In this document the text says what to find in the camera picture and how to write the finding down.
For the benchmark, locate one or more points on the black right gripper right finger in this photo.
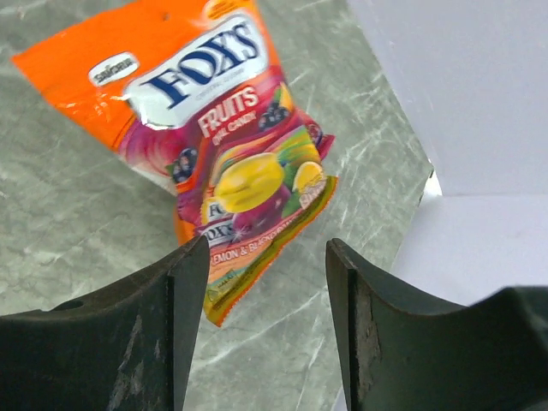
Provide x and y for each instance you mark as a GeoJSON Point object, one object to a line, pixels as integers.
{"type": "Point", "coordinates": [401, 348]}

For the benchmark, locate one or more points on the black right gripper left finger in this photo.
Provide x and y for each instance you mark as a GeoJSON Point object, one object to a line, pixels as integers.
{"type": "Point", "coordinates": [126, 346]}

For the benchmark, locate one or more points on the orange snack packet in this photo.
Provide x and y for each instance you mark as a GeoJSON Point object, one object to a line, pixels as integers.
{"type": "Point", "coordinates": [192, 96]}

